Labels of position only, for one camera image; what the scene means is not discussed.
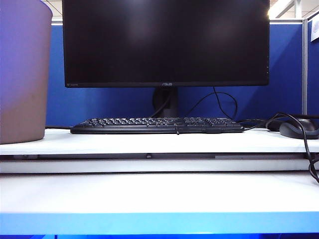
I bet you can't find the black monitor stand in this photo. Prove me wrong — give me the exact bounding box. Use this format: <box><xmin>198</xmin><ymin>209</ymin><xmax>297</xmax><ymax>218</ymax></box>
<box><xmin>152</xmin><ymin>87</ymin><xmax>179</xmax><ymax>118</ymax></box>

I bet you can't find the black computer keyboard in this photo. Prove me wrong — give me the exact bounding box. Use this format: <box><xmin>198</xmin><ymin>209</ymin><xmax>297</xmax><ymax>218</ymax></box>
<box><xmin>70</xmin><ymin>117</ymin><xmax>245</xmax><ymax>135</ymax></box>

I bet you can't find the black computer monitor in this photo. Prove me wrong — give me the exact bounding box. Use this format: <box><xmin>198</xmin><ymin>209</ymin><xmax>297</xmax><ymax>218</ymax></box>
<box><xmin>62</xmin><ymin>0</ymin><xmax>271</xmax><ymax>88</ymax></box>

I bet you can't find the black computer mouse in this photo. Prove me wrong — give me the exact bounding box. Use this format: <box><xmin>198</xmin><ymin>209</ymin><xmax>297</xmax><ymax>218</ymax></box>
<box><xmin>279</xmin><ymin>119</ymin><xmax>319</xmax><ymax>139</ymax></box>

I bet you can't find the narrow blue partition panel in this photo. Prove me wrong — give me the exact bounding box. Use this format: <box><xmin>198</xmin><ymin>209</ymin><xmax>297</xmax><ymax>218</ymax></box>
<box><xmin>307</xmin><ymin>18</ymin><xmax>319</xmax><ymax>117</ymax></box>

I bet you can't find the ceiling light panel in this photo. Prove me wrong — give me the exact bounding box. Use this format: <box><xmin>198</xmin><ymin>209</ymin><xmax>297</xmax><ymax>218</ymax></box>
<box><xmin>268</xmin><ymin>0</ymin><xmax>296</xmax><ymax>18</ymax></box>

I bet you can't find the white paper notice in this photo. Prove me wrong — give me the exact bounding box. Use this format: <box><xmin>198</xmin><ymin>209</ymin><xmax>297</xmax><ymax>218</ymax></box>
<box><xmin>311</xmin><ymin>19</ymin><xmax>319</xmax><ymax>42</ymax></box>

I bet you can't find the black monitor cable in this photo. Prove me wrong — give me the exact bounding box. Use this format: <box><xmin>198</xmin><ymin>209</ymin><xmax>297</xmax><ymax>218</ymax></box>
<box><xmin>189</xmin><ymin>87</ymin><xmax>238</xmax><ymax>120</ymax></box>

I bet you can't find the black keyboard cable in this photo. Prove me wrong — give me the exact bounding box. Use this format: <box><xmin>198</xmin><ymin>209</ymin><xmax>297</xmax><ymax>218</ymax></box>
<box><xmin>236</xmin><ymin>119</ymin><xmax>269</xmax><ymax>131</ymax></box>

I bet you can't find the black mouse cable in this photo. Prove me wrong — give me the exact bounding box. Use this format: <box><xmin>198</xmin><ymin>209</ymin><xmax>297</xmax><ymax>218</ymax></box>
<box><xmin>264</xmin><ymin>113</ymin><xmax>319</xmax><ymax>184</ymax></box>

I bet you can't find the grey partition post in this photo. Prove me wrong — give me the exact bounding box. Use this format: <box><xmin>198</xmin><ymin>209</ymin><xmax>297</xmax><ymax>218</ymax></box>
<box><xmin>302</xmin><ymin>18</ymin><xmax>309</xmax><ymax>116</ymax></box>

